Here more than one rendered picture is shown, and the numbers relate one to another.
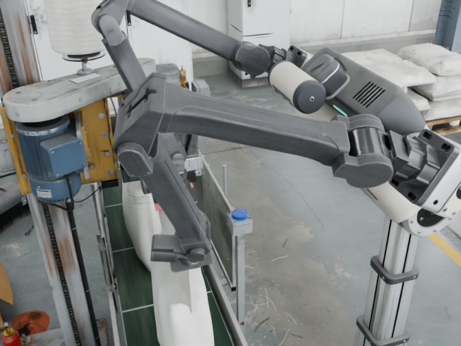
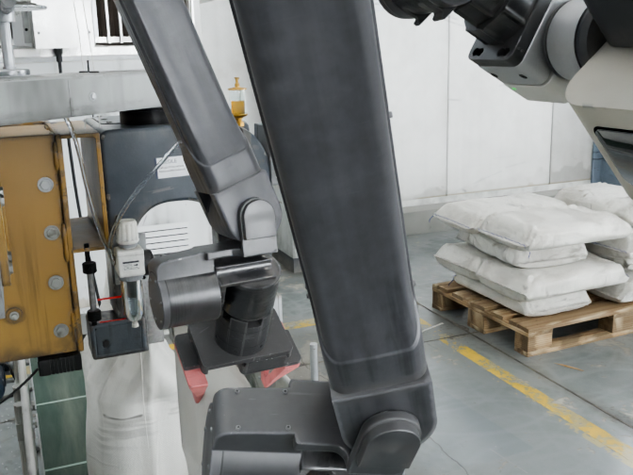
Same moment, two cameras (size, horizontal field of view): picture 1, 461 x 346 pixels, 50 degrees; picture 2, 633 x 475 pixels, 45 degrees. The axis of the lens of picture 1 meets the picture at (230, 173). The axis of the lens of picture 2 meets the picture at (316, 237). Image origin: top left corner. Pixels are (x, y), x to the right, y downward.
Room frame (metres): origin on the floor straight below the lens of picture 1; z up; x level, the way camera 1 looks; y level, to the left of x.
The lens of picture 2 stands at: (0.44, 0.15, 1.44)
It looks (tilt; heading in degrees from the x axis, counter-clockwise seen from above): 14 degrees down; 355
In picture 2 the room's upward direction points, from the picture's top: 2 degrees counter-clockwise
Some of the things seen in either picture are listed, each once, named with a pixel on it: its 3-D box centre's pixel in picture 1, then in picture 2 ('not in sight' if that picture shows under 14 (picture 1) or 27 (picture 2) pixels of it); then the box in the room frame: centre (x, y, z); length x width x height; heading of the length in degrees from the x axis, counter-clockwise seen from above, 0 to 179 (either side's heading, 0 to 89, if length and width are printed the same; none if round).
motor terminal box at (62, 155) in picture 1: (64, 158); not in sight; (1.25, 0.48, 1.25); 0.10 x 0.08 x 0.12; 132
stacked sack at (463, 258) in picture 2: not in sight; (502, 253); (4.35, -1.23, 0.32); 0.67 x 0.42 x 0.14; 111
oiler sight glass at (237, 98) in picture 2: (182, 76); (237, 102); (1.60, 0.16, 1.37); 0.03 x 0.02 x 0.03; 17
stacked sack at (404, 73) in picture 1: (390, 74); (555, 225); (3.97, -1.36, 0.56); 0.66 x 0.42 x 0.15; 107
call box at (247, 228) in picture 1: (239, 222); not in sight; (1.53, -0.03, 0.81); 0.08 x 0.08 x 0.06; 17
